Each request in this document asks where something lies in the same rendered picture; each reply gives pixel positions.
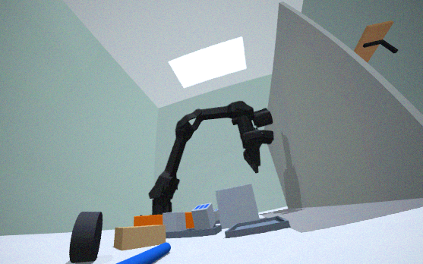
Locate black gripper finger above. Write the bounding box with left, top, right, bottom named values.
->
left=244, top=140, right=263, bottom=166
left=245, top=156, right=259, bottom=173

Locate grey wall panel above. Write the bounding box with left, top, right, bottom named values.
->
left=264, top=2, right=423, bottom=209

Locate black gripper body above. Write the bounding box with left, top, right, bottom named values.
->
left=239, top=126, right=263, bottom=158

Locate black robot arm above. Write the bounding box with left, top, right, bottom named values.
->
left=148, top=101, right=274, bottom=215

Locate blue cylinder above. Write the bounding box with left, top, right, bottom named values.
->
left=117, top=242, right=171, bottom=264

